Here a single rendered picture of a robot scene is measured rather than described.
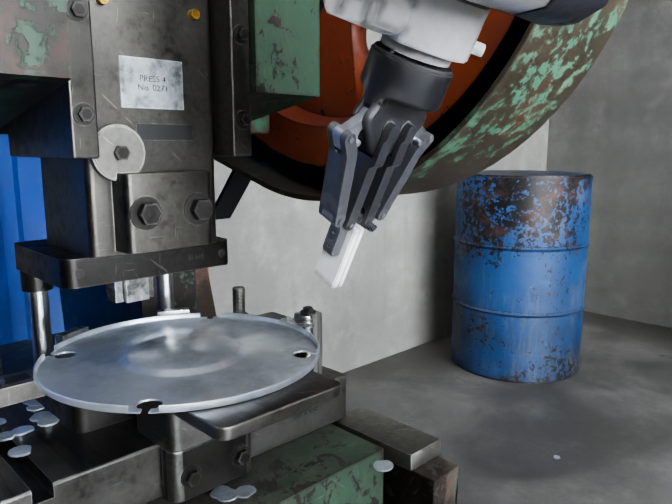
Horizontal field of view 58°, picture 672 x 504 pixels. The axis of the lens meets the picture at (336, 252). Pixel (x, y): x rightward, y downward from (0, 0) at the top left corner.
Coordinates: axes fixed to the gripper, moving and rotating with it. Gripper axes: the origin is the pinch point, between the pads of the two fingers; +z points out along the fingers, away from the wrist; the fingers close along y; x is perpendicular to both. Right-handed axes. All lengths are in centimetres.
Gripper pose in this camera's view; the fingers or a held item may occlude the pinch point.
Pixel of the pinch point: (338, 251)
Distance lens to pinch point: 61.4
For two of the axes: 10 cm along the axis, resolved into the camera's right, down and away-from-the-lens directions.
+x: -6.5, -5.4, 5.3
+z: -3.2, 8.3, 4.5
